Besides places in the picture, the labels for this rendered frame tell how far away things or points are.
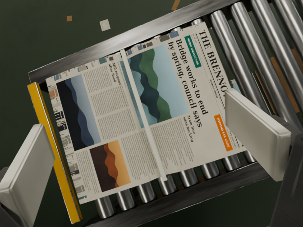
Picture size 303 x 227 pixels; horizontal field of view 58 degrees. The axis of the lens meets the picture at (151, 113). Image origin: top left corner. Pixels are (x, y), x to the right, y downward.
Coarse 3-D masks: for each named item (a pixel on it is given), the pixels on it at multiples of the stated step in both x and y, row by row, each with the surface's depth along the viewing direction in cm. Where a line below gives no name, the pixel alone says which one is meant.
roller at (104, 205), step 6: (102, 198) 79; (108, 198) 80; (96, 204) 79; (102, 204) 79; (108, 204) 79; (102, 210) 78; (108, 210) 78; (114, 210) 80; (102, 216) 78; (108, 216) 78
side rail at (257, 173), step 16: (224, 176) 76; (240, 176) 75; (256, 176) 75; (160, 192) 88; (176, 192) 77; (192, 192) 76; (208, 192) 76; (224, 192) 75; (144, 208) 77; (160, 208) 77; (176, 208) 76; (96, 224) 78; (112, 224) 78; (128, 224) 77
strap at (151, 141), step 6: (126, 60) 58; (126, 66) 58; (132, 78) 57; (132, 84) 57; (138, 96) 56; (138, 102) 56; (138, 108) 56; (144, 114) 55; (144, 120) 55; (144, 126) 55; (150, 132) 55; (150, 138) 55; (150, 144) 55; (156, 150) 55; (156, 156) 55; (156, 162) 55; (162, 168) 55; (162, 174) 55
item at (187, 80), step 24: (144, 48) 59; (168, 48) 58; (192, 48) 57; (144, 72) 58; (168, 72) 57; (192, 72) 57; (216, 72) 56; (168, 96) 57; (192, 96) 56; (216, 96) 55; (168, 120) 56; (192, 120) 55; (216, 120) 55; (192, 144) 55; (216, 144) 54; (240, 144) 54
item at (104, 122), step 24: (72, 72) 60; (96, 72) 59; (72, 96) 59; (96, 96) 58; (120, 96) 58; (72, 120) 58; (96, 120) 58; (120, 120) 57; (72, 144) 58; (96, 144) 57; (120, 144) 57; (72, 168) 57; (96, 168) 56; (120, 168) 56; (144, 168) 56; (96, 192) 56
